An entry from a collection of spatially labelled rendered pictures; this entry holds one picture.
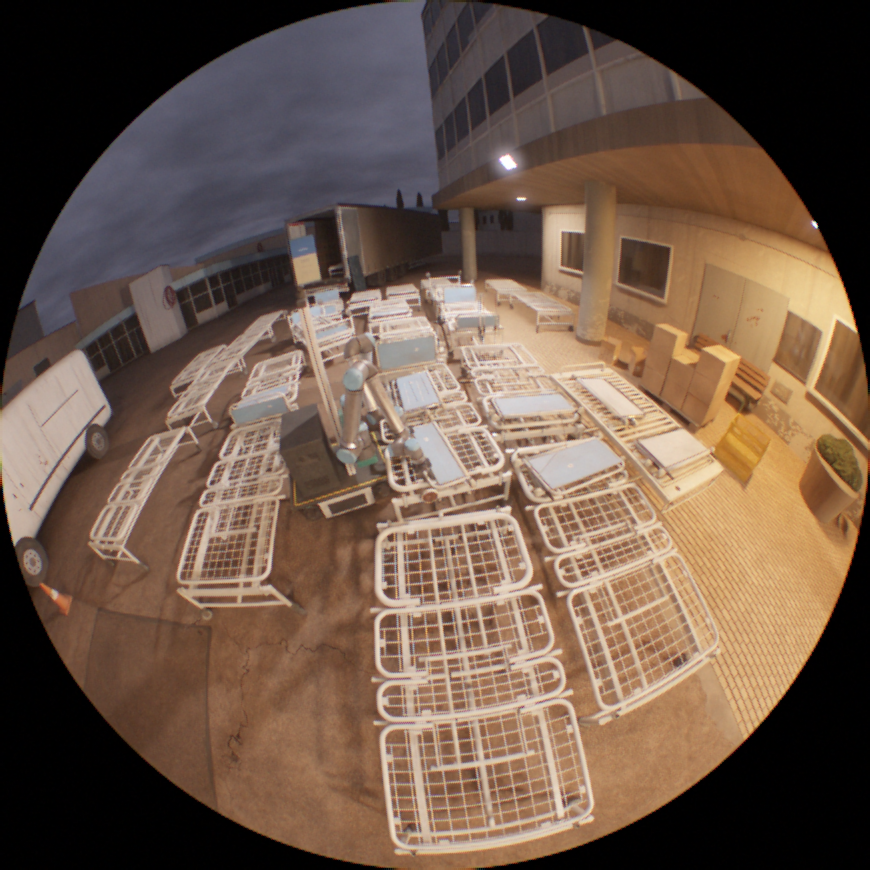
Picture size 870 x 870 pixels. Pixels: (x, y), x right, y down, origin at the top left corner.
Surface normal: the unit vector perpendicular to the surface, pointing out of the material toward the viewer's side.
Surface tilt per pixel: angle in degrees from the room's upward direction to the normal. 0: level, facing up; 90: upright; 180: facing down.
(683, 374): 90
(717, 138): 90
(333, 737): 0
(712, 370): 90
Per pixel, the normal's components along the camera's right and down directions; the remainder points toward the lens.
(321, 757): -0.07, -0.78
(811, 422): -0.97, 0.19
